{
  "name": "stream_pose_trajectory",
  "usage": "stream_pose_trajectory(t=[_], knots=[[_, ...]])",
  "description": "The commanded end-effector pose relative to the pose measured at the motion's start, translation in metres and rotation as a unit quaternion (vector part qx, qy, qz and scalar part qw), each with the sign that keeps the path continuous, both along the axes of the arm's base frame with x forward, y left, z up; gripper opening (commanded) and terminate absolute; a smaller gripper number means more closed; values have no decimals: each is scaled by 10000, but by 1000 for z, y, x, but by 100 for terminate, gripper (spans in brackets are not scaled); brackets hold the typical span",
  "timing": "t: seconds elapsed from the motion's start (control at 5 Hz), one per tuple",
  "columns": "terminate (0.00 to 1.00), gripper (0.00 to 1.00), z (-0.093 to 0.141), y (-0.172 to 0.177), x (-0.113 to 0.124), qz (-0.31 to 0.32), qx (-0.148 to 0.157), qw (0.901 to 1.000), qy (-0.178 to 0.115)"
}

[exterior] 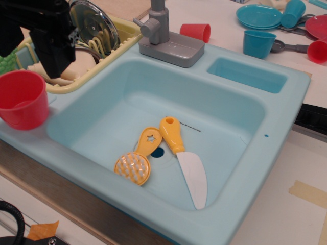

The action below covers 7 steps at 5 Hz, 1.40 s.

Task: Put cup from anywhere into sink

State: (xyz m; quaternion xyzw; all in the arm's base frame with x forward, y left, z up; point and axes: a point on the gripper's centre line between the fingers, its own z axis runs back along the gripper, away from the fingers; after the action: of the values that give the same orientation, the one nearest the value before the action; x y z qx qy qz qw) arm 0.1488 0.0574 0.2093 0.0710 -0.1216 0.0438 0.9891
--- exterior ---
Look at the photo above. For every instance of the teal cup tipped over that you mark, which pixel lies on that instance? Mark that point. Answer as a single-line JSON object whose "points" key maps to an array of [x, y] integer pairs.
{"points": [[292, 13]]}

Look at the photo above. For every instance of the grey toy spoon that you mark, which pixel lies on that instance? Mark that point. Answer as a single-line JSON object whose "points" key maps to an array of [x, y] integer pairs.
{"points": [[279, 46]]}

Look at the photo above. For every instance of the red plastic cup near gripper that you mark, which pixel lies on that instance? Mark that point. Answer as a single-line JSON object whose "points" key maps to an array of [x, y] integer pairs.
{"points": [[24, 100]]}

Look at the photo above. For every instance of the teal plate stack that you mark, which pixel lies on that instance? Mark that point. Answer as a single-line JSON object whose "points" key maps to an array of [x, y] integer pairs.
{"points": [[261, 17]]}

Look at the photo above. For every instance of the cream toy utensil in rack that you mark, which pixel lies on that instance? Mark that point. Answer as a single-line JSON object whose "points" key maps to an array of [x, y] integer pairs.
{"points": [[83, 63]]}

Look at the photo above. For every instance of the light blue toy sink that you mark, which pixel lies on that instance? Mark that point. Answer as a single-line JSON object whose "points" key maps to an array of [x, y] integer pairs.
{"points": [[233, 111]]}

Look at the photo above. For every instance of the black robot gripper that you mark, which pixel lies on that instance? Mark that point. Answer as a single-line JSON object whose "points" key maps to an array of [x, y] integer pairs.
{"points": [[51, 30]]}

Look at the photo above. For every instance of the silver pot lid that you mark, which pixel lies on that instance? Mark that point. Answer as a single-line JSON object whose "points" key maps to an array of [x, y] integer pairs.
{"points": [[92, 22]]}

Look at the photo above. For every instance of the red cup at right edge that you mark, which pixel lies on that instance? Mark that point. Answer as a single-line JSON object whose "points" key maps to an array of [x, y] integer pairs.
{"points": [[317, 51]]}

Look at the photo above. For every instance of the orange tape piece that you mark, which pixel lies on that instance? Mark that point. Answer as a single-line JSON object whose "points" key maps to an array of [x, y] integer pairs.
{"points": [[42, 231]]}

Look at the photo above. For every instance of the red plate at right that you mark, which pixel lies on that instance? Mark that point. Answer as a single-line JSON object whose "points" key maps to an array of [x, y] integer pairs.
{"points": [[316, 26]]}

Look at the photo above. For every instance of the green toy corn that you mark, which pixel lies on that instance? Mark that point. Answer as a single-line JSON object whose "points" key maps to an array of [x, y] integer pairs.
{"points": [[9, 63]]}

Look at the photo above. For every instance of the black object right edge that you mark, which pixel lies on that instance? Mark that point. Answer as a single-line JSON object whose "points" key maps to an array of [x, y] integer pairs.
{"points": [[312, 118]]}

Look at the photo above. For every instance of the grey toy faucet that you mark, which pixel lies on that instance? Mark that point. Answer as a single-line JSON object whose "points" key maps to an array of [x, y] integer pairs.
{"points": [[160, 43]]}

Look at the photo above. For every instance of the yellow handled toy knife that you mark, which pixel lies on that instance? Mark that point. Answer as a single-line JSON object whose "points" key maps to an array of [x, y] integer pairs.
{"points": [[190, 163]]}

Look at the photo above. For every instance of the red cup lying sideways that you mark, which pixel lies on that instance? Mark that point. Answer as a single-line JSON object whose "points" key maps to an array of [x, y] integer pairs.
{"points": [[201, 31]]}

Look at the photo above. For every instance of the teal cup upright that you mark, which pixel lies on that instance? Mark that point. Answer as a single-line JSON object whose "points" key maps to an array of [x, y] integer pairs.
{"points": [[257, 44]]}

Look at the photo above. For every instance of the yellow toy dish brush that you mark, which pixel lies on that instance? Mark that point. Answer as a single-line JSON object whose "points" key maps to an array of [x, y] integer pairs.
{"points": [[135, 166]]}

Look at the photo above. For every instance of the masking tape strip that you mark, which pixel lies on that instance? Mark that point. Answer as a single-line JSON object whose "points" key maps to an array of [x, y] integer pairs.
{"points": [[309, 193]]}

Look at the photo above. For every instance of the pale yellow dish rack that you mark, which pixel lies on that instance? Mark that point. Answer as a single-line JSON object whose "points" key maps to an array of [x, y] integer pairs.
{"points": [[129, 35]]}

